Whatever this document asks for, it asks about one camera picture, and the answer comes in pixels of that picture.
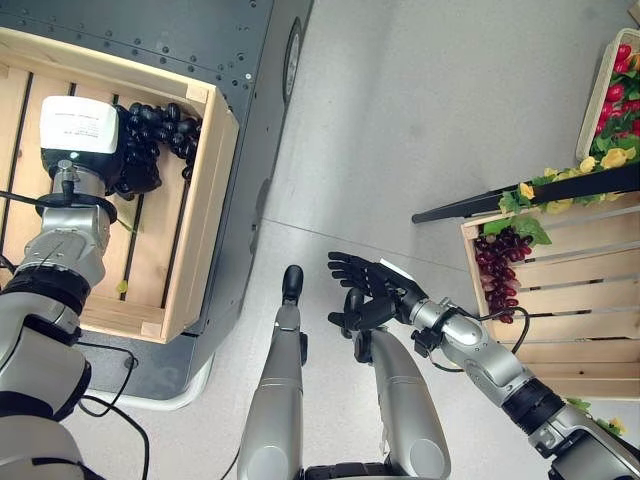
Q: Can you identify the wooden crate with leaf garland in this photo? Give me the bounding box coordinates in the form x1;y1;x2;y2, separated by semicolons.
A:
459;192;640;400

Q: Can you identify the black cable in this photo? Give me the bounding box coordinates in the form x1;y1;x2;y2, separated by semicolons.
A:
75;341;151;480

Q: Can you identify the white basket of red fruit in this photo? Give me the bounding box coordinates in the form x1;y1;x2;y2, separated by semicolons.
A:
575;27;640;163

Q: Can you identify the yellow flower leaf garland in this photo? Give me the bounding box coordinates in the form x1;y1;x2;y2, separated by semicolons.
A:
480;147;640;247

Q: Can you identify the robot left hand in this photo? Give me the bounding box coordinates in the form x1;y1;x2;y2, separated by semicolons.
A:
38;95;132;202

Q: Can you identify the dark grey metal cart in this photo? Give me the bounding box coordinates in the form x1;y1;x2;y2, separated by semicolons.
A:
0;0;316;412

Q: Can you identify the black metal shelf bar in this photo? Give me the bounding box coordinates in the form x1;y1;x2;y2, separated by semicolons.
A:
411;162;640;225

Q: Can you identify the light wooden slatted crate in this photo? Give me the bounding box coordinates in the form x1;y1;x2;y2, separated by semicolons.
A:
0;26;240;345

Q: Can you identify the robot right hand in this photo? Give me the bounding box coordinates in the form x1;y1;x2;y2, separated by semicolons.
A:
327;251;430;332

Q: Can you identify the black grape bunch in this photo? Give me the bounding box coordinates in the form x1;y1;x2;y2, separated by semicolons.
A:
113;101;203;201

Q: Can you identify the red grape bunch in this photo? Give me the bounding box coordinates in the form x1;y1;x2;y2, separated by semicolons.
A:
473;227;534;325

